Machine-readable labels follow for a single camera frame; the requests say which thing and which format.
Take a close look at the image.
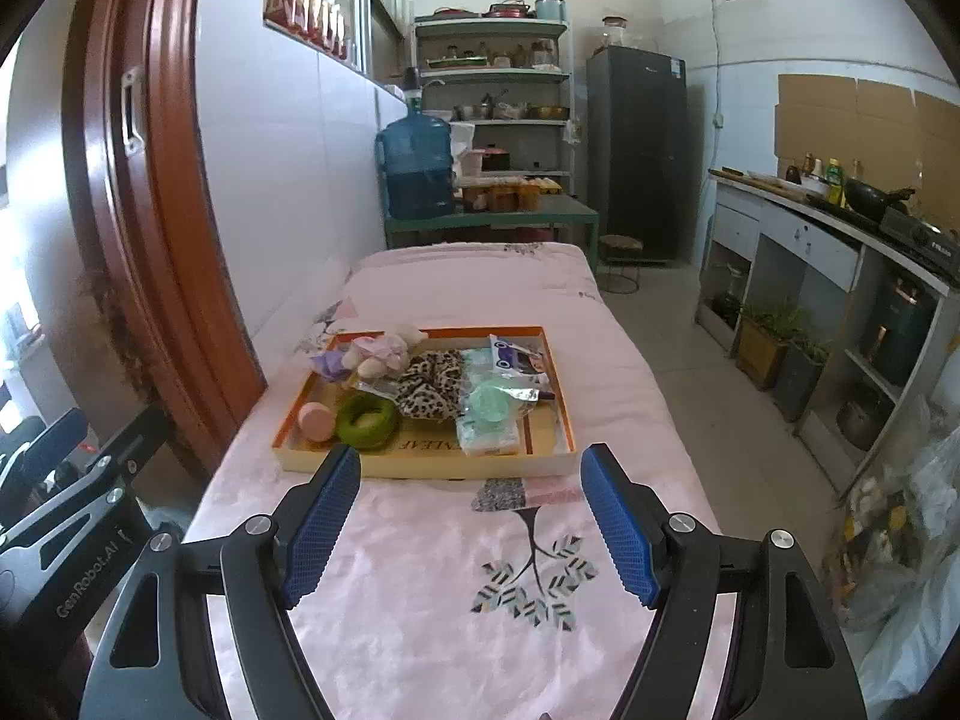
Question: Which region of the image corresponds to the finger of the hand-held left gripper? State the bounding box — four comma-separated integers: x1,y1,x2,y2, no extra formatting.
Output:
34,407,85,466
0,456,133,541

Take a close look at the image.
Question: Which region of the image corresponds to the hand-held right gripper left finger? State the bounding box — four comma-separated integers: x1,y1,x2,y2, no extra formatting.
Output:
81,442,363,720

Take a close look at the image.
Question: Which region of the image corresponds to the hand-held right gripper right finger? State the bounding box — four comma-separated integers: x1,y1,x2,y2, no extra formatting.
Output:
580,442,871,720

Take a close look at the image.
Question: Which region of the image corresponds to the green fuzzy scrunchie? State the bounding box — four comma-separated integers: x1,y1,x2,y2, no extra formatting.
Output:
335,394,398,452

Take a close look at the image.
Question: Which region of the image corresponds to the pink round powder puff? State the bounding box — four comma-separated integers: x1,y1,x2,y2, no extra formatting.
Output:
296,401,336,443

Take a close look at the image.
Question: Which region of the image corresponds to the orange-rimmed cardboard box tray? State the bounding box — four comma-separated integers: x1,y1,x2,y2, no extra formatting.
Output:
271,326,580,481

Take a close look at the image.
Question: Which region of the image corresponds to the mint green wipes packet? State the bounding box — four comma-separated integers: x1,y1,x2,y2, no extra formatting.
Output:
457,420,522,458

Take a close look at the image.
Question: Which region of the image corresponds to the purple plush scrunchie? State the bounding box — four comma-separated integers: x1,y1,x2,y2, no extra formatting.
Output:
310,347,355,385

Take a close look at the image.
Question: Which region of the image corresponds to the leopard print cloth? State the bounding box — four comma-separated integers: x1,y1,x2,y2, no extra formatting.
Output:
394,349,470,421

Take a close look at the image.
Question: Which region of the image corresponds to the mint green puff packet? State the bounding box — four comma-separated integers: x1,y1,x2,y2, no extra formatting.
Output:
461,382,541,425

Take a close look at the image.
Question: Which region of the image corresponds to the pink white plush toy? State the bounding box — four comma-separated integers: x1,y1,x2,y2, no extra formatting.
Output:
346,325,411,383

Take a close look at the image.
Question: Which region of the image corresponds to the purple print tissue packet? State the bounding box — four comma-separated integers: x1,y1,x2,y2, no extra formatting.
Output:
484,335,552,380

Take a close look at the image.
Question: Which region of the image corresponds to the yellow planter with plant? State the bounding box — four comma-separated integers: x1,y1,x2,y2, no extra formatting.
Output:
736,304,803,391

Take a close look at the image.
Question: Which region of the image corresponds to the dark planter with plant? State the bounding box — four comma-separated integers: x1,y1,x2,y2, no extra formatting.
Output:
772,337,830,422

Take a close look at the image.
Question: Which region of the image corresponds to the dark glass jug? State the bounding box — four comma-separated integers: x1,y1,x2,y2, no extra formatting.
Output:
709,262,751,331

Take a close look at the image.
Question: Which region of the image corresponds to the brown wooden door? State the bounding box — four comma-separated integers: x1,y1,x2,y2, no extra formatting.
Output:
64,0,267,477

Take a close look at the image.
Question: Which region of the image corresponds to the metal pot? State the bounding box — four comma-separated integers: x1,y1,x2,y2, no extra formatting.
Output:
836,386,893,451

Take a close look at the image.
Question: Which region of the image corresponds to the round wooden stool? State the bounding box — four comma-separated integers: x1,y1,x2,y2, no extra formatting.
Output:
598,236,644,295

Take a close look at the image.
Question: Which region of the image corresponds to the clear plastic bag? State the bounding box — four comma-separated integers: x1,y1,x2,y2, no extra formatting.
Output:
821,420,960,713

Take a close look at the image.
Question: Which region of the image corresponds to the green table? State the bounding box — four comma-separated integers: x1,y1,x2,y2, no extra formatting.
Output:
384,195,601,271

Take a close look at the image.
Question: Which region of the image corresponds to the metal door latch plate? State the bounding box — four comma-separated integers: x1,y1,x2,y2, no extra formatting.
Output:
120,66,147,155

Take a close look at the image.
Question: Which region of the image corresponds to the dark air fryer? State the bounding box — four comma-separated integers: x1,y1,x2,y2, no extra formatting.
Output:
859,274,938,387

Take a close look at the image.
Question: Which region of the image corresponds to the grey kitchen counter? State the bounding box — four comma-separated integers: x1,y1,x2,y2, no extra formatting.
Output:
694,169,960,496

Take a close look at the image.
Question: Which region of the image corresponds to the row of amber jars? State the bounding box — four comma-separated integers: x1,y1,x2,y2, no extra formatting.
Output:
461,181,541,215

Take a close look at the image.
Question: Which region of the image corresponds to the dark grey refrigerator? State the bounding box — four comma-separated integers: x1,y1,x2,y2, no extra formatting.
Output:
585,45,689,265

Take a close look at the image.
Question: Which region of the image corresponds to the wooden cutting board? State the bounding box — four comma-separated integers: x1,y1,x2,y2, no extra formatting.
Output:
709,167,811,200

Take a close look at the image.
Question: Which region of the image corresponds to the blue water jug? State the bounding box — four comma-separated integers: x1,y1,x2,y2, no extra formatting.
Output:
375,111,455,220

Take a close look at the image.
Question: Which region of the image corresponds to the black wok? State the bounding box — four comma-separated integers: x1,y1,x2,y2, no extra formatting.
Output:
840,178,916,215

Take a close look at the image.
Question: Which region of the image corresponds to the gas stove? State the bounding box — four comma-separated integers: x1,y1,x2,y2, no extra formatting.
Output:
877,206,960,275

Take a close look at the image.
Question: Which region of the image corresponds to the white metal shelf rack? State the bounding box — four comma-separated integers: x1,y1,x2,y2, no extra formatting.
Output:
411,13,575,200

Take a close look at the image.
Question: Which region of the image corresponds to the row of orange bottles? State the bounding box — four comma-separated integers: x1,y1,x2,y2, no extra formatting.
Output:
264,0,350,61

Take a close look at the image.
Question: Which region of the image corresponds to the cardboard wall sheet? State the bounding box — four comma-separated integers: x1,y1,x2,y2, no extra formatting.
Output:
911,90,960,230
855,79,920,181
776,73,860,158

